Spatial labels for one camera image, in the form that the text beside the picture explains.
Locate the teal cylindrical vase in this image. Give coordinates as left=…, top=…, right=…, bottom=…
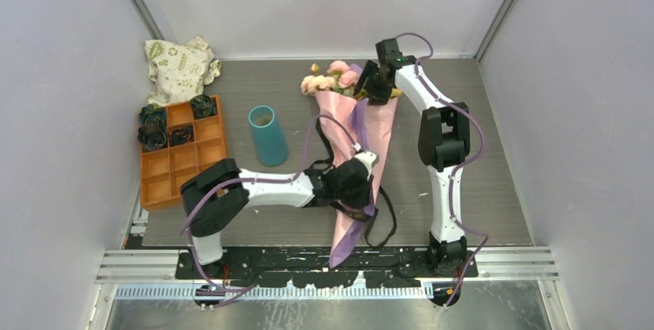
left=248, top=106, right=289, bottom=167

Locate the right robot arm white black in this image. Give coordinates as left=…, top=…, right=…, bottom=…
left=356, top=38, right=471, bottom=277

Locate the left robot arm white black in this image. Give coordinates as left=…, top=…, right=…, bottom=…
left=180, top=151, right=378, bottom=278

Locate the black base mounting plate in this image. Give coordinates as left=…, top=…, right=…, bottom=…
left=203, top=246, right=463, bottom=288

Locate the dark rolled fabric center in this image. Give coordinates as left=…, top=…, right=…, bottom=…
left=169, top=125, right=194, bottom=146

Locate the pink paper flower bouquet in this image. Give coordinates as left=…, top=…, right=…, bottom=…
left=300, top=60, right=403, bottom=268

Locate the dark rolled fabric middle-left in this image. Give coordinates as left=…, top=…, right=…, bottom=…
left=137, top=121, right=168, bottom=153

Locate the dark rolled fabric top-right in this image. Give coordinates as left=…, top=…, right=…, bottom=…
left=189, top=94, right=217, bottom=120

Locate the black ribbon gold lettering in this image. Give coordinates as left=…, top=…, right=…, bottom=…
left=312, top=118, right=399, bottom=248

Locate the orange compartment tray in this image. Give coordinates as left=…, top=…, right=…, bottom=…
left=140, top=95, right=229, bottom=211

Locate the cream printed cloth bag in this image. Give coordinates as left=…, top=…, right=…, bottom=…
left=144, top=35, right=222, bottom=107

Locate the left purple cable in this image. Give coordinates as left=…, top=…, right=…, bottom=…
left=181, top=113, right=361, bottom=298

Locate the dark rolled fabric top-left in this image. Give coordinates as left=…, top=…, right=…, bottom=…
left=138, top=103, right=167, bottom=125

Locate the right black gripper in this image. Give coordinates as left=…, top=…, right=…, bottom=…
left=355, top=60, right=393, bottom=106

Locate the aluminium rail frame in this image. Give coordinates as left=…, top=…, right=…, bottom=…
left=94, top=245, right=561, bottom=302

